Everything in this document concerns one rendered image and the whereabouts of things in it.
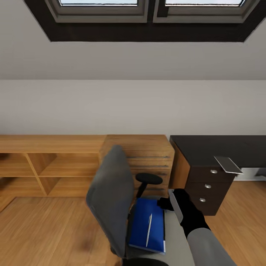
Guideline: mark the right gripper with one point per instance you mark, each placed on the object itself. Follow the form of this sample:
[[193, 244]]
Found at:
[[164, 204]]

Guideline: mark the notebook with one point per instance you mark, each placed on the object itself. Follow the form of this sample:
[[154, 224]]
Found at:
[[228, 165]]

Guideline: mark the pen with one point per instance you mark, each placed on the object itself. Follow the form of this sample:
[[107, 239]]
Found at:
[[148, 230]]

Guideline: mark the swivel chair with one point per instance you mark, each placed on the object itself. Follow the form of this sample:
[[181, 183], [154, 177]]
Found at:
[[109, 199]]

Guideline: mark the fixed window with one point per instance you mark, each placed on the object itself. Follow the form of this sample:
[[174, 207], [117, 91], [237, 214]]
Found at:
[[148, 20]]

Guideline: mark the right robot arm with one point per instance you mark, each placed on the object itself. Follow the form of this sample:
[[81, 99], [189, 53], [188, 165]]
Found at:
[[205, 247]]

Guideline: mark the folder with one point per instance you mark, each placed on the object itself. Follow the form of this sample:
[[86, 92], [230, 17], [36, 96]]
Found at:
[[156, 240]]

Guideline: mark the desk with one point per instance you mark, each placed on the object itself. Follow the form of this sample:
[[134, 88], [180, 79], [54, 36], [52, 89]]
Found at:
[[248, 152]]

